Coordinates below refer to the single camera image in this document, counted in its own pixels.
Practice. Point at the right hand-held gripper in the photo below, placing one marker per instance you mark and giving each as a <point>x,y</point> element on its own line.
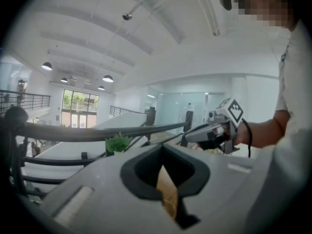
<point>234,113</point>

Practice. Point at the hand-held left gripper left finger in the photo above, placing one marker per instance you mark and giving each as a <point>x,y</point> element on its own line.
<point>109,179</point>

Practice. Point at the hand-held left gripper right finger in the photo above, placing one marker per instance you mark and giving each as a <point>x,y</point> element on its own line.
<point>219,179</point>

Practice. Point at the person's right forearm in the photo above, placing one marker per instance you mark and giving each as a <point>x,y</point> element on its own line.
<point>263,133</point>

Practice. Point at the person's right hand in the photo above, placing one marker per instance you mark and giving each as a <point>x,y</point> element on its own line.
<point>222,133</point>

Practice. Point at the green artificial plant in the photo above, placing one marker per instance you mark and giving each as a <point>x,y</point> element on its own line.
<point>118,142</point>

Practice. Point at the black balcony railing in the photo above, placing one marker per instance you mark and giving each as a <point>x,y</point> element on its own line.
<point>36,101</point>
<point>126,110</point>

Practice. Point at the black pendant lamp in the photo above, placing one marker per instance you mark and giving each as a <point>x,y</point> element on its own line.
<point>101,88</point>
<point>107,79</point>
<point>64,80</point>
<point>46,66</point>

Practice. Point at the person's white shirt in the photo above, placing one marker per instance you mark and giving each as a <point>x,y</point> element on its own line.
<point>297,94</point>

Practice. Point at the white ceiling light fixture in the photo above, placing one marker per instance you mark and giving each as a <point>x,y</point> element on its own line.
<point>207,8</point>

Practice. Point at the ceiling dome fixture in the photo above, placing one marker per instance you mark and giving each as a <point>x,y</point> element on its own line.
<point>127,17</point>

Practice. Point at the person's head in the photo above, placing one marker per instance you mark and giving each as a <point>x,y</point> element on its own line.
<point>270,4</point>

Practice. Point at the dark wooden post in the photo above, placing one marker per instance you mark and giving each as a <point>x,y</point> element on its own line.
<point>151,121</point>
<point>187,128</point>

